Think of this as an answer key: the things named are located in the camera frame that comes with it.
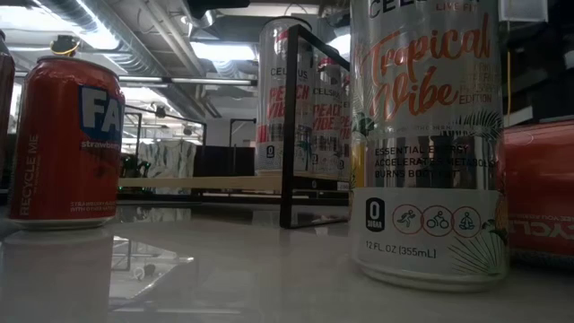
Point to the ceiling light panel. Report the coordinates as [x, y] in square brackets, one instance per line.
[222, 50]

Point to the ceiling light tube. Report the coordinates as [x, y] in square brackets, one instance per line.
[211, 81]

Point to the black yellow ceiling device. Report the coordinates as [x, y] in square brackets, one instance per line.
[65, 45]

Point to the black partition panel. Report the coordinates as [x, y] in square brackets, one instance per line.
[220, 161]

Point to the white plastic sheet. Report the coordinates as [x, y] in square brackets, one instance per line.
[170, 159]

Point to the red Fanta strawberry can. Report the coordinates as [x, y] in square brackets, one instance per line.
[58, 148]
[542, 188]

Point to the silver can with red print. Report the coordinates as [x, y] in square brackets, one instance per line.
[4, 98]

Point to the Celsius Tropical Vibe can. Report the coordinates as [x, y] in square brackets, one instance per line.
[426, 215]

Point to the white paper sign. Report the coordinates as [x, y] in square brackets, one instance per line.
[522, 9]

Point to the silver ventilation duct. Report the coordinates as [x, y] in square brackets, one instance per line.
[130, 60]

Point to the wooden shelf with black frame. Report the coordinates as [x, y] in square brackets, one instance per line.
[202, 181]

